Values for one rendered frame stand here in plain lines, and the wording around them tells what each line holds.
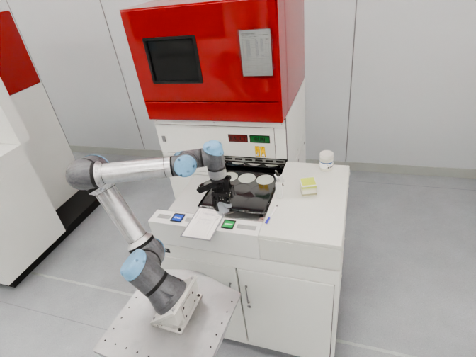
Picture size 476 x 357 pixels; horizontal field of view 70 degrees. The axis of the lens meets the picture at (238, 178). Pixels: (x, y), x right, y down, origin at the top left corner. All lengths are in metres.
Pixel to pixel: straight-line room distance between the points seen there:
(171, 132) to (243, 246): 0.92
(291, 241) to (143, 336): 0.68
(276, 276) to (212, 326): 0.41
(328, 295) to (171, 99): 1.30
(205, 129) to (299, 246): 0.93
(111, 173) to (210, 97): 0.81
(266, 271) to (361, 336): 0.91
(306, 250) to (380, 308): 1.11
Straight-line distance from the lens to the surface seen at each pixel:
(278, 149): 1.94
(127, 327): 1.51
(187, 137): 2.11
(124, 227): 1.45
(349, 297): 2.50
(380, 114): 3.42
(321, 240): 1.45
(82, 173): 1.29
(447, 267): 2.85
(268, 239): 1.49
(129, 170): 1.25
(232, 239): 1.55
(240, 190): 1.87
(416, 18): 3.20
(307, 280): 1.62
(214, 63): 1.80
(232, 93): 1.81
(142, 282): 1.35
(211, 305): 1.46
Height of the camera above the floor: 1.97
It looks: 33 degrees down
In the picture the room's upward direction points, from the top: 8 degrees counter-clockwise
